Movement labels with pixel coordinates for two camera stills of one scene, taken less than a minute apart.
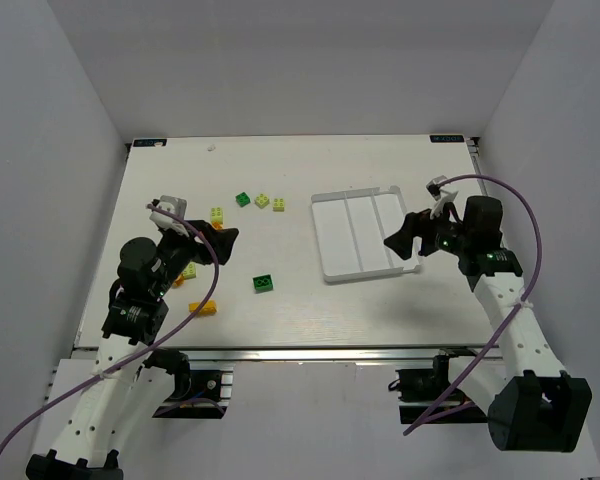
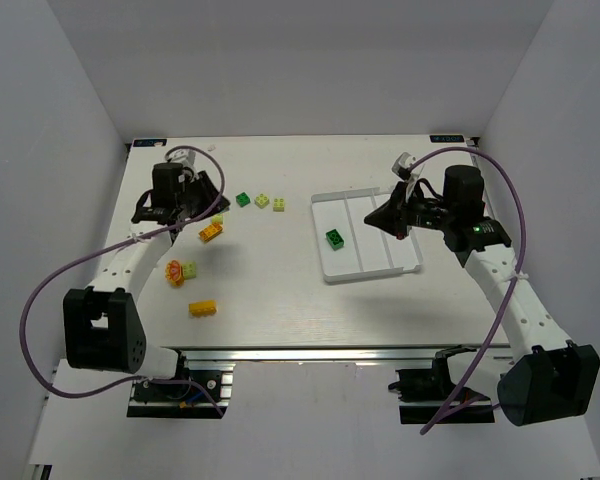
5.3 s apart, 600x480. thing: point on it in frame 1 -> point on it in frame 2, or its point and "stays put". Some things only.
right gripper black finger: [402, 242] -> [391, 216]
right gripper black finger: [418, 221] -> [398, 194]
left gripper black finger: [222, 242] -> [205, 194]
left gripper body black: [200, 240] -> [200, 192]
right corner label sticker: [446, 138] stays put
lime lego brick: [278, 205] stays put
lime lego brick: [190, 270] stays put
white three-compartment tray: [351, 228] stays put
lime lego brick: [262, 200] stays put
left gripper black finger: [205, 227] -> [181, 213]
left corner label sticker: [150, 143] stays put
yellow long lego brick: [209, 308] stays put
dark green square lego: [242, 199] stays put
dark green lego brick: [263, 283] -> [334, 239]
